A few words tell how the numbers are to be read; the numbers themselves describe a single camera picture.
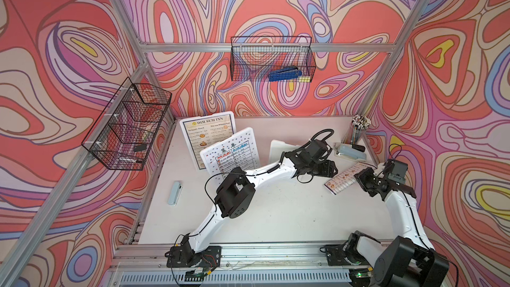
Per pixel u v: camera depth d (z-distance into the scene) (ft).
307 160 2.21
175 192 2.84
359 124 3.06
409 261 1.29
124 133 2.58
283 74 2.96
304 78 2.76
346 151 3.35
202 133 2.77
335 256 2.41
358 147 3.33
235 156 2.58
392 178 2.05
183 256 2.10
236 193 1.76
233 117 2.76
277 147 2.76
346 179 2.81
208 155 2.37
